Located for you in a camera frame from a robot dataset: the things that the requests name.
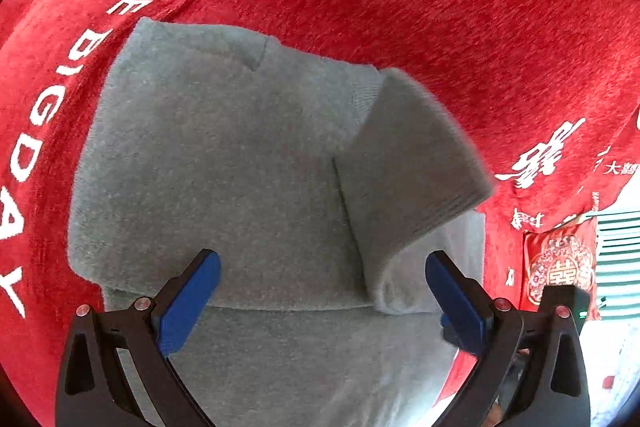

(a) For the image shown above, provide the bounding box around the red patterned cushion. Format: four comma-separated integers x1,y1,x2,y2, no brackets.
520,227,601,320

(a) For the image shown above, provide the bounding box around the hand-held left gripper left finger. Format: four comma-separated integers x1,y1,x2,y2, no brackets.
54,248,222,427

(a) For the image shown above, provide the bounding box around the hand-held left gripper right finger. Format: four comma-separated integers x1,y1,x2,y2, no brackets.
425,250,592,427

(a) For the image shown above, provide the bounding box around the grey knit sweater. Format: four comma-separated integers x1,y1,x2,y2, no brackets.
66,18,497,427

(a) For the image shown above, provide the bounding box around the green striped cloth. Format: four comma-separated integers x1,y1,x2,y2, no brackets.
595,207,640,323

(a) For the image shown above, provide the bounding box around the red printed blanket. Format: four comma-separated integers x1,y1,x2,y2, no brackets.
0,0,640,427

